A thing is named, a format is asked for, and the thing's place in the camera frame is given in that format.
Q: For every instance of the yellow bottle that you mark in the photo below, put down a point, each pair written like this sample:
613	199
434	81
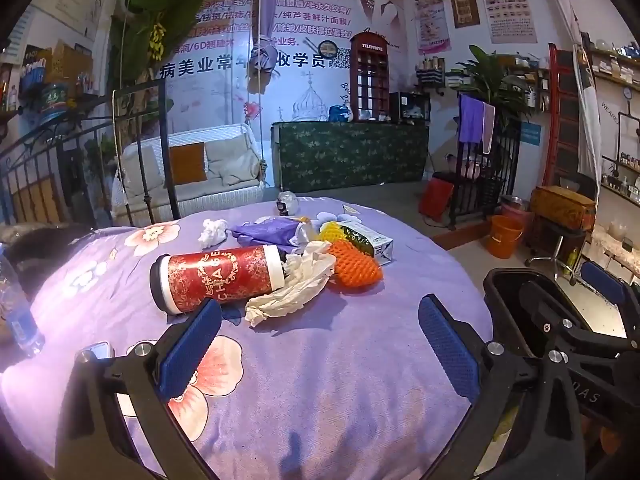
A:
571	260

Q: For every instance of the cardboard box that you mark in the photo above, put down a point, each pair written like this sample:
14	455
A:
72	67

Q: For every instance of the clear plastic bag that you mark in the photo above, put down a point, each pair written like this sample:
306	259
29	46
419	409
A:
619	230

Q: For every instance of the green potted plant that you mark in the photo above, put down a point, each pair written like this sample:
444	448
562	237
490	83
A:
492	80

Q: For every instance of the large wall poster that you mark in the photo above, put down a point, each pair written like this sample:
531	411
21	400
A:
310	25

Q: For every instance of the tall banana plant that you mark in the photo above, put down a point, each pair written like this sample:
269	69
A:
165	0

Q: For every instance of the red patterned suitcase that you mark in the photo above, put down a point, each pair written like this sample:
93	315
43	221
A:
562	207

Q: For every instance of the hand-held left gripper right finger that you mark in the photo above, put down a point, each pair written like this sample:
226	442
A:
447	350

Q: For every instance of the blue wall sign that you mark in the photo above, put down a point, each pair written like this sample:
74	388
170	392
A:
530	134

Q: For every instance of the beige paper napkin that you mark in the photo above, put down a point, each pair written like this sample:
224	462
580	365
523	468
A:
300	280

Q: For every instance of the dark cloth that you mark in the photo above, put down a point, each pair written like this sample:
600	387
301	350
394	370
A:
40	255

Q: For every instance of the orange foam fruit net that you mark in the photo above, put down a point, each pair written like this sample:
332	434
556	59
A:
352	262

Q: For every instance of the low cabinet with lace cloth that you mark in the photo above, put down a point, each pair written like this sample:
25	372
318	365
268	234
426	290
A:
617	252

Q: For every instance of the yellow foam fruit net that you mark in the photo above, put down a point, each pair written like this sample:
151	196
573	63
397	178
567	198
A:
331	232

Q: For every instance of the purple towel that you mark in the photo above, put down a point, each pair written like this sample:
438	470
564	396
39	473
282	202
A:
471	117

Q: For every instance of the small white tissue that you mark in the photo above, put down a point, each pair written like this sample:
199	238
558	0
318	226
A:
212	232

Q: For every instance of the orange cushion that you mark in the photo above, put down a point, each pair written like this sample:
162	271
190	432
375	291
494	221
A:
187	164

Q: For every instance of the pink plastic bucket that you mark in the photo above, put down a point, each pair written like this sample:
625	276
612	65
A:
522	215

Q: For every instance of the green floral covered counter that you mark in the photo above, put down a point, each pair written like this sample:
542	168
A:
350	157

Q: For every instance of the red ladder shelf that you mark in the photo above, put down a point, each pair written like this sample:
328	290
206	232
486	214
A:
562	110

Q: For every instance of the red patterned paper cup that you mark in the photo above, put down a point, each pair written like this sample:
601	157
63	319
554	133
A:
220	277

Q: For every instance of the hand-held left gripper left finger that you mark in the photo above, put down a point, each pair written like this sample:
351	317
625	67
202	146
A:
190	345

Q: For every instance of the pink towel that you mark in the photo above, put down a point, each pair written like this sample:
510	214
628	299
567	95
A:
488	127

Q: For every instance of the white hanging banner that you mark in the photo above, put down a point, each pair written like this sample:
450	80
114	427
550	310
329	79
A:
587	100

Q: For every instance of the black trash bin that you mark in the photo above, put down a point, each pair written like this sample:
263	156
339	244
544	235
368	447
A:
505	300

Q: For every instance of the red paper bag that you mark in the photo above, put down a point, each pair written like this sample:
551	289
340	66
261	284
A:
436	200

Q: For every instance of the blue label water bottle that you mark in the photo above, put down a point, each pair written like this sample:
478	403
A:
17	310

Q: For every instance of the small wall shelf with bottles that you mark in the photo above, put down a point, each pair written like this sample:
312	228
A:
430	75

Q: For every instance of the purple plastic bag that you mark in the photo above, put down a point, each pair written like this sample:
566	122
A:
265	232

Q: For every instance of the pink wall poster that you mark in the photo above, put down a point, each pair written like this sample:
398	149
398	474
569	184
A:
430	10

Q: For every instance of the black iron rack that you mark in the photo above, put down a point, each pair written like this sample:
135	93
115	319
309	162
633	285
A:
472	195

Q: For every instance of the blue cloth bundle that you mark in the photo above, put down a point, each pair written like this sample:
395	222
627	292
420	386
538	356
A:
340	112

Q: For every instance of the eyebrow chart wall poster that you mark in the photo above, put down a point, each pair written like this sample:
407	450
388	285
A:
505	0

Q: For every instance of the white cushion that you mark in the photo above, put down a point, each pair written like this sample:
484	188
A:
140	172
232	160

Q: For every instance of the black iron bed frame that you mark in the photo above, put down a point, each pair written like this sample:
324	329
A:
75	160

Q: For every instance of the black swivel stool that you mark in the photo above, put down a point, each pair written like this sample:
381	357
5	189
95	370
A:
552	245

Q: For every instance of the orange plastic bucket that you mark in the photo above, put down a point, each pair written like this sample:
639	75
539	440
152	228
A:
504	237

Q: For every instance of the purple floral blanket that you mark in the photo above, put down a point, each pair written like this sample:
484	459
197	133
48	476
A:
320	385

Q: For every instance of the red telephone booth shelf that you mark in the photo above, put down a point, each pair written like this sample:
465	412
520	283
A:
369	75

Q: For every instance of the white wicker swing sofa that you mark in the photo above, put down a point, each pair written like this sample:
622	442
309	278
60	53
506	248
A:
210	200

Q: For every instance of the white smartphone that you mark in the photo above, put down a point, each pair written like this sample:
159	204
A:
97	349

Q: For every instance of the wall shelves with products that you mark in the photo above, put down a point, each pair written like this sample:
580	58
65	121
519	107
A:
617	75

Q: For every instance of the green white drink carton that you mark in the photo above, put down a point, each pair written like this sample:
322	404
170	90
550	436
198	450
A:
372	245

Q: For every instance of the pink basin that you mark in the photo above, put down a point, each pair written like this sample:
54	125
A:
472	167

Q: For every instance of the black display box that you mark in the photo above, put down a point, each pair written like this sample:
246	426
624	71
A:
407	106

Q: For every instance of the green paint pail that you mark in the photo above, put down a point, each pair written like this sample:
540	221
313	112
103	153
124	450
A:
54	105

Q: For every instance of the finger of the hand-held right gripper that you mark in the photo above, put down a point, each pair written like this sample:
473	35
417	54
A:
555	317
602	281

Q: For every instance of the tied purple curtain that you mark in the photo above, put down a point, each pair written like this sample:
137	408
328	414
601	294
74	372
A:
265	20

